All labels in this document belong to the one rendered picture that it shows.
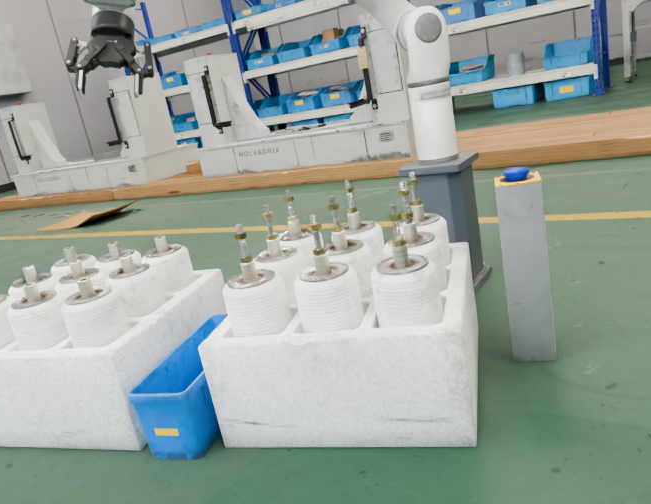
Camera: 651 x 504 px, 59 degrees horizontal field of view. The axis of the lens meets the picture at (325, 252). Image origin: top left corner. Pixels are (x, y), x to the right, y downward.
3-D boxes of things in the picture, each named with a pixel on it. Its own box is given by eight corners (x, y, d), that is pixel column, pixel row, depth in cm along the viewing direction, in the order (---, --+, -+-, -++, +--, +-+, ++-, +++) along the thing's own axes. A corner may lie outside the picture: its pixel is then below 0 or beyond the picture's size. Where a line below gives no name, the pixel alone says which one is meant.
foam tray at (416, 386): (296, 337, 128) (279, 260, 123) (478, 326, 116) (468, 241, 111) (224, 448, 92) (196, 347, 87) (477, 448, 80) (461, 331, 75)
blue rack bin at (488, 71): (459, 83, 577) (456, 61, 572) (497, 76, 558) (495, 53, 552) (443, 88, 537) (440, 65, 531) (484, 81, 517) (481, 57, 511)
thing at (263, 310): (303, 393, 90) (278, 285, 85) (242, 402, 90) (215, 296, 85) (306, 364, 99) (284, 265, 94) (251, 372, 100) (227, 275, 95)
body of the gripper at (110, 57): (139, 35, 111) (137, 78, 108) (92, 32, 109) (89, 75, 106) (135, 9, 104) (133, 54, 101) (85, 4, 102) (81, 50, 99)
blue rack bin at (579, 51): (552, 67, 532) (550, 43, 526) (598, 59, 512) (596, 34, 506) (541, 71, 492) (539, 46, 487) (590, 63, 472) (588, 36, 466)
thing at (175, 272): (178, 322, 130) (156, 246, 125) (215, 320, 127) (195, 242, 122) (154, 341, 122) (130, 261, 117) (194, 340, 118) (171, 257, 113)
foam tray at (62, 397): (100, 348, 144) (77, 280, 139) (240, 342, 131) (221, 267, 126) (-33, 446, 108) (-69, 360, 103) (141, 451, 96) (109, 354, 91)
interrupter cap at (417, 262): (368, 267, 85) (367, 263, 85) (414, 254, 87) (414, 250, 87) (389, 281, 78) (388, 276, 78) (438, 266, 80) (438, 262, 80)
